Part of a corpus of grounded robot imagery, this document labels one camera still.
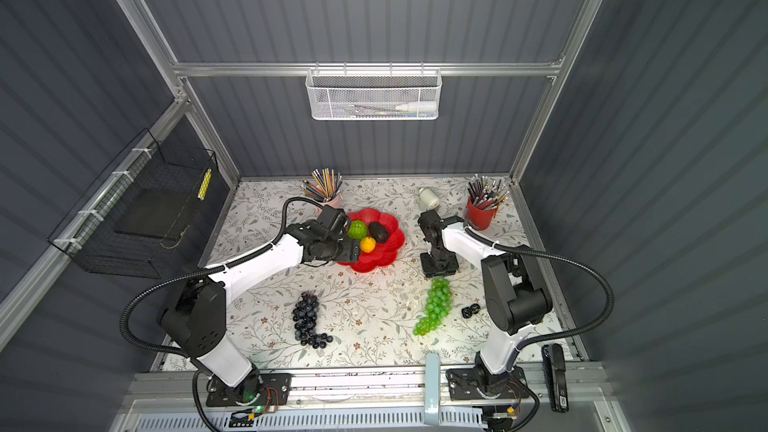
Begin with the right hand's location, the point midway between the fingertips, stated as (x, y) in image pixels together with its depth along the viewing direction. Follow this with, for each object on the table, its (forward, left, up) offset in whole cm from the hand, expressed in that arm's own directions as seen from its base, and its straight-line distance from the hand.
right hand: (439, 275), depth 91 cm
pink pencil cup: (+24, +34, +7) cm, 42 cm away
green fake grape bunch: (-10, +1, +3) cm, 10 cm away
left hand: (+5, +27, +8) cm, 29 cm away
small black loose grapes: (-11, -7, -1) cm, 13 cm away
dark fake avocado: (+14, +19, +3) cm, 24 cm away
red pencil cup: (+18, -14, +5) cm, 23 cm away
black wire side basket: (+5, +78, +26) cm, 82 cm away
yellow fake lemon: (+10, +22, +3) cm, 24 cm away
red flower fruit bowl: (+9, +17, -2) cm, 19 cm away
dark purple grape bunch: (-14, +39, +3) cm, 41 cm away
